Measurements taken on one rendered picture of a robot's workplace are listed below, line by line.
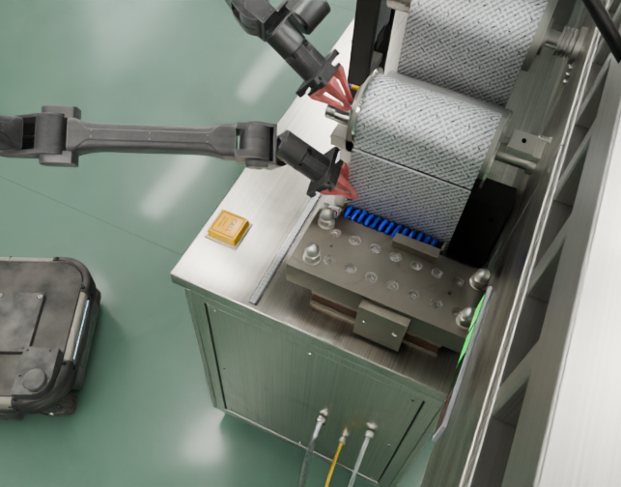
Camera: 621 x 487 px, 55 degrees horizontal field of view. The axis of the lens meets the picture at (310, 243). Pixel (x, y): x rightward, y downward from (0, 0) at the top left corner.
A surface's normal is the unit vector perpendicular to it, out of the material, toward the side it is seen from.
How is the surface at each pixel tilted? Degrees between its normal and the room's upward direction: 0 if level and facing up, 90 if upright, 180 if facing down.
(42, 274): 0
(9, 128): 70
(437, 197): 92
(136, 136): 31
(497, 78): 92
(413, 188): 92
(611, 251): 0
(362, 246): 0
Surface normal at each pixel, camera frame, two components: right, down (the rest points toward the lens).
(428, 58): -0.42, 0.75
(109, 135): 0.05, -0.07
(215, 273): 0.05, -0.57
